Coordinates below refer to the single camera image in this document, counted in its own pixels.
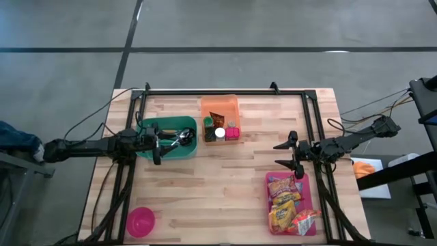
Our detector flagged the pink plastic bowl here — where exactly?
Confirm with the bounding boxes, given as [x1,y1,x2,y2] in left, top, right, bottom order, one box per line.
[125,206,156,238]

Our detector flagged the thin black cable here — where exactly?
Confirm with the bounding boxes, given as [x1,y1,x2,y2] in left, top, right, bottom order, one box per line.
[341,89,410,119]

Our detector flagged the looped black cable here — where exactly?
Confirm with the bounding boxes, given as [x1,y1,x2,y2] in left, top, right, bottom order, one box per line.
[135,109,146,130]

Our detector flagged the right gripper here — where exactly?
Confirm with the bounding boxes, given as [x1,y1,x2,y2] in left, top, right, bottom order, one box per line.
[272,131,322,180]

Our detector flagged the black metal spoon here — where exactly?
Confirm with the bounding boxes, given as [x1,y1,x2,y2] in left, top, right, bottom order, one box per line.
[170,127,198,146]

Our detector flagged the orange translucent plastic bin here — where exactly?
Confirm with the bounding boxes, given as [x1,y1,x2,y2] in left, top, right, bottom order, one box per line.
[200,94,242,146]

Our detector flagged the pink plastic tray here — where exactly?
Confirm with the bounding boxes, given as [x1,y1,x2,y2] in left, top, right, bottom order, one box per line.
[264,171,317,237]

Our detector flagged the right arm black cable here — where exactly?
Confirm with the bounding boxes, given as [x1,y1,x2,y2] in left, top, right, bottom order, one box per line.
[326,118,358,136]

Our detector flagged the brown snack packet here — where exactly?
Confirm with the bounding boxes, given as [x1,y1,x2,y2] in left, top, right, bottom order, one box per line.
[210,111,225,129]

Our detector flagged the smoked paprika tin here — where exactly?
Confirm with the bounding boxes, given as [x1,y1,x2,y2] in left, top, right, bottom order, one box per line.
[225,126,240,141]

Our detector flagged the black metal stand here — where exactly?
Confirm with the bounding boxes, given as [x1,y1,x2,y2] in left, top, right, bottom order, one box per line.
[356,75,437,240]

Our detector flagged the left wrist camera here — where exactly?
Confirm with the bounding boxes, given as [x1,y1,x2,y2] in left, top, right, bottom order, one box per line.
[145,122,160,137]

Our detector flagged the yellow ramen packet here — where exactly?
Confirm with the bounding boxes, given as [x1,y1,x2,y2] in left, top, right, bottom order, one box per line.
[268,200,297,236]

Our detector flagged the white plastic box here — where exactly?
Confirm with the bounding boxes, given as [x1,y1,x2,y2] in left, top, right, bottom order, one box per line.
[388,152,420,168]

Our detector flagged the white paper sheet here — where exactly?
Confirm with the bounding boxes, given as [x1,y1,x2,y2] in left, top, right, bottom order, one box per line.
[350,156,393,200]

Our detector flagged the person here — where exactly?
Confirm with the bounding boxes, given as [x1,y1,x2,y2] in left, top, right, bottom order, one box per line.
[0,120,45,162]

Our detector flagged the grey metal table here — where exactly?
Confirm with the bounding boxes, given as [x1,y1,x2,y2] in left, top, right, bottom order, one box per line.
[0,150,55,246]

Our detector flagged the yellow cable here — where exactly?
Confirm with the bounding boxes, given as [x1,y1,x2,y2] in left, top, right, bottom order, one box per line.
[354,97,414,124]

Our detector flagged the hanging black cable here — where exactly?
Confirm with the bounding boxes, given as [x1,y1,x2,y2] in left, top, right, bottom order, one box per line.
[90,162,115,235]

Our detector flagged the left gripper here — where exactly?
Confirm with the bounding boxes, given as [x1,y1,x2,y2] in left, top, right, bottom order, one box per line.
[135,123,179,166]

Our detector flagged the orange cloth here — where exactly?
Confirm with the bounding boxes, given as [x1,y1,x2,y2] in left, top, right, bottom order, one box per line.
[352,161,376,180]

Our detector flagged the red beef ramen packet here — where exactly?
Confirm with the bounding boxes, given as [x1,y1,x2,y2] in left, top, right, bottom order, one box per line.
[267,174,303,206]

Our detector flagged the green plastic bin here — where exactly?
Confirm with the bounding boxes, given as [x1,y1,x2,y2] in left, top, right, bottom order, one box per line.
[135,115,199,161]

